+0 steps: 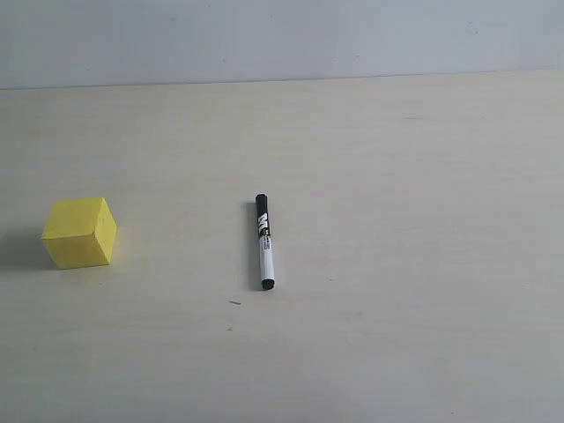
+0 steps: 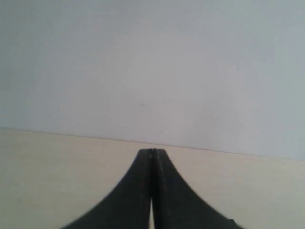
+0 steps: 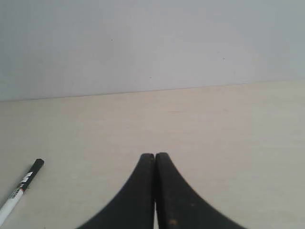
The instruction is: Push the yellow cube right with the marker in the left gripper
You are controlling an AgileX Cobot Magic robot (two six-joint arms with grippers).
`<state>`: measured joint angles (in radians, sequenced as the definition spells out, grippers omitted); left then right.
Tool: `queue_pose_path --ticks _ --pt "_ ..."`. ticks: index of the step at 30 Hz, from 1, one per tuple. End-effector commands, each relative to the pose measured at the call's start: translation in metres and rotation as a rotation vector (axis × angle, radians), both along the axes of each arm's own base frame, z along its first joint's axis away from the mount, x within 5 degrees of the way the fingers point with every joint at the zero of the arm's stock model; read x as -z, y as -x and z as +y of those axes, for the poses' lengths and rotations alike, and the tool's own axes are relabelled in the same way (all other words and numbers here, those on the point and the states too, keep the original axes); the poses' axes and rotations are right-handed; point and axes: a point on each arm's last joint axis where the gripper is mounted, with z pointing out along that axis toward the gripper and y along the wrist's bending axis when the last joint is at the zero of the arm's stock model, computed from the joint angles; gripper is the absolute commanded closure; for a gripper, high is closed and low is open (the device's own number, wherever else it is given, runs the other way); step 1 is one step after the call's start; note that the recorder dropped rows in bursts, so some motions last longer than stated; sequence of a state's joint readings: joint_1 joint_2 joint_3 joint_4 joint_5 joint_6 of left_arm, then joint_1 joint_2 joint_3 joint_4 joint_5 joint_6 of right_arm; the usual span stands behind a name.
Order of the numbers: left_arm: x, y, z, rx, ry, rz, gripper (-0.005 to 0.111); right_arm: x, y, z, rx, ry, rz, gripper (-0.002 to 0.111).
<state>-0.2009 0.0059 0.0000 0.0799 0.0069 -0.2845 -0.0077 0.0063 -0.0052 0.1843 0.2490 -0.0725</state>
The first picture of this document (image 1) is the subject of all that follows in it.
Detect black and white marker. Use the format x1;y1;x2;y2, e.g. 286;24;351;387
255;193;275;291

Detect yellow cube block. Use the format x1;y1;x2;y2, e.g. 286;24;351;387
41;197;118;270

